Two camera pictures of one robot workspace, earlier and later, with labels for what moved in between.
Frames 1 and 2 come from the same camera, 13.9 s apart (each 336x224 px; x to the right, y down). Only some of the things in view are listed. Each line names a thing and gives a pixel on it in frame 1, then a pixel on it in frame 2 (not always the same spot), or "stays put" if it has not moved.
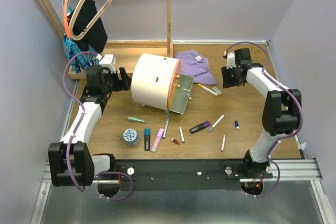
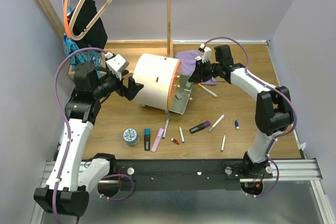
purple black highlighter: x=200 y=126 stays put
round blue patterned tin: x=130 y=137 stays put
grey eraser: x=219 y=92 -> x=178 y=96
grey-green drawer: x=179 y=96 stays put
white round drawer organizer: x=151 y=80 stays put
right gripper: x=226 y=81 -> x=199 y=74
